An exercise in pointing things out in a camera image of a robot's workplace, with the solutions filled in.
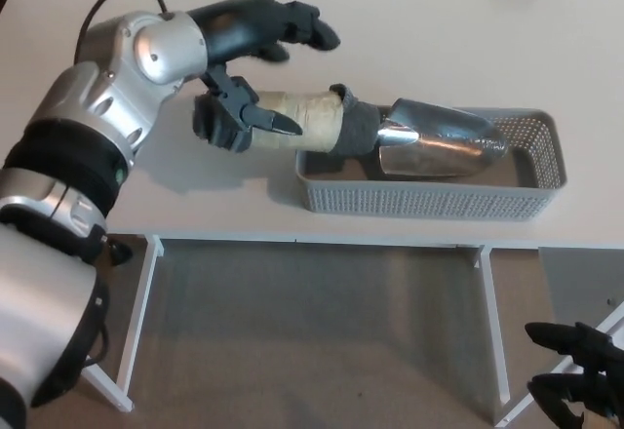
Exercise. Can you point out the grey perforated plastic basket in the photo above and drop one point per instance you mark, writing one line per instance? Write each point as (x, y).
(414, 202)

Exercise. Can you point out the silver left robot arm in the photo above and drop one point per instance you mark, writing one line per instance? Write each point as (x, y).
(97, 88)

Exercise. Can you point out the white metal frame desk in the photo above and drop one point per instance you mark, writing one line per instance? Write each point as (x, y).
(439, 49)

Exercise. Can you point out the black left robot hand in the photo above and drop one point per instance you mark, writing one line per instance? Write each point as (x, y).
(239, 27)

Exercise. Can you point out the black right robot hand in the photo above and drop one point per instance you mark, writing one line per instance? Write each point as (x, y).
(599, 361)

